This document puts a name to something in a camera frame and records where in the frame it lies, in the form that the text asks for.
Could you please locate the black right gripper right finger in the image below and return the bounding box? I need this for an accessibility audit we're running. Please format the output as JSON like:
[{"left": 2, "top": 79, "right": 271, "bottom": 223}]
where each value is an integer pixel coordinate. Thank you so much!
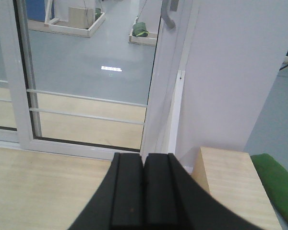
[{"left": 144, "top": 153, "right": 259, "bottom": 230}]

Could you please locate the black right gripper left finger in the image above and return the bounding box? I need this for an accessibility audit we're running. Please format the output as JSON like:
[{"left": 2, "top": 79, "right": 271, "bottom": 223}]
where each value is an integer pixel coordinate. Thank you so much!
[{"left": 69, "top": 153, "right": 144, "bottom": 230}]

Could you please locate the white framed sliding glass door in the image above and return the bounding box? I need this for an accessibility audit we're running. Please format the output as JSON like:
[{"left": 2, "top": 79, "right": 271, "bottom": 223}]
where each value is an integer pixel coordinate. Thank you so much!
[{"left": 12, "top": 0, "right": 195, "bottom": 159}]

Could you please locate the grey metal door handle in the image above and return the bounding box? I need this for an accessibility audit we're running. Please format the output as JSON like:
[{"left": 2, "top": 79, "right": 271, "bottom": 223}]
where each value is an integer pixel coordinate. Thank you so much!
[{"left": 161, "top": 0, "right": 176, "bottom": 30}]

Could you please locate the light wooden box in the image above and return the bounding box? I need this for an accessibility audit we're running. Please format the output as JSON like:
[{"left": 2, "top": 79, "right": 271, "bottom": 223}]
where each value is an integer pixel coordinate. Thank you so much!
[{"left": 191, "top": 147, "right": 282, "bottom": 230}]

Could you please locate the green cloth bag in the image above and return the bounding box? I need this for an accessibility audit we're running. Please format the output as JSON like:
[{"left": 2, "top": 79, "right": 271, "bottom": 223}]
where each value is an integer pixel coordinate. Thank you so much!
[{"left": 251, "top": 153, "right": 288, "bottom": 224}]

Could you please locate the fixed white glass panel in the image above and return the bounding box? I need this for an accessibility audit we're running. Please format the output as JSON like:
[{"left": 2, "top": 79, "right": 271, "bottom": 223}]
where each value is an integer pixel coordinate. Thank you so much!
[{"left": 0, "top": 0, "right": 22, "bottom": 146}]

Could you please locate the white wooden floor frame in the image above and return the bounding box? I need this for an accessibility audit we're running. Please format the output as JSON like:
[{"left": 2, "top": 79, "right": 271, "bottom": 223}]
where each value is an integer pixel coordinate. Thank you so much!
[
  {"left": 129, "top": 17, "right": 158, "bottom": 46},
  {"left": 44, "top": 0, "right": 106, "bottom": 38}
]

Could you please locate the green bag in frame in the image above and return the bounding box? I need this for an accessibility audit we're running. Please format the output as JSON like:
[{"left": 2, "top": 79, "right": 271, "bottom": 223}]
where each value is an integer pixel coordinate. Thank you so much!
[{"left": 132, "top": 22, "right": 149, "bottom": 37}]

